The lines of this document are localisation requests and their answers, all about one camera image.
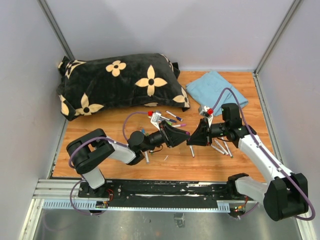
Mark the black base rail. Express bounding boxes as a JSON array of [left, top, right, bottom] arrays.
[[77, 179, 246, 209]]

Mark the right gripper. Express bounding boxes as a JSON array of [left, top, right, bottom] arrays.
[[186, 117, 229, 147]]

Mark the black cap marker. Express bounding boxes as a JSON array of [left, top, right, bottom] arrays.
[[210, 144, 225, 155]]

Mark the navy cap marker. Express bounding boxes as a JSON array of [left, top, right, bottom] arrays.
[[161, 116, 177, 123]]

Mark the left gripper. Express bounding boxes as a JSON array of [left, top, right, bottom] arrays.
[[141, 120, 191, 153]]

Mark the purple cap marker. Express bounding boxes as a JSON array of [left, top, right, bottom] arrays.
[[189, 145, 195, 158]]

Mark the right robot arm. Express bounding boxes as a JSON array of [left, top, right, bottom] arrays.
[[187, 103, 309, 221]]

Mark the light blue folded cloth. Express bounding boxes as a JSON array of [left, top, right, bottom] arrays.
[[186, 71, 249, 108]]

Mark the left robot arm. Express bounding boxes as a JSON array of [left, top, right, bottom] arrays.
[[66, 120, 190, 198]]

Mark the pink cap marker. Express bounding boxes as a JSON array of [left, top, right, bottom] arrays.
[[214, 139, 229, 155]]

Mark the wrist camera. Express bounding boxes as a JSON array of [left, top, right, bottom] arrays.
[[150, 111, 162, 131], [198, 105, 214, 127]]

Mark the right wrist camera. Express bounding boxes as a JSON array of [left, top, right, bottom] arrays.
[[198, 105, 214, 127]]

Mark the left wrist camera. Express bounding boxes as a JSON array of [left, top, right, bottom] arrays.
[[150, 111, 162, 131]]

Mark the black floral pillow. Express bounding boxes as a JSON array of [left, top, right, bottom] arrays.
[[56, 53, 190, 121]]

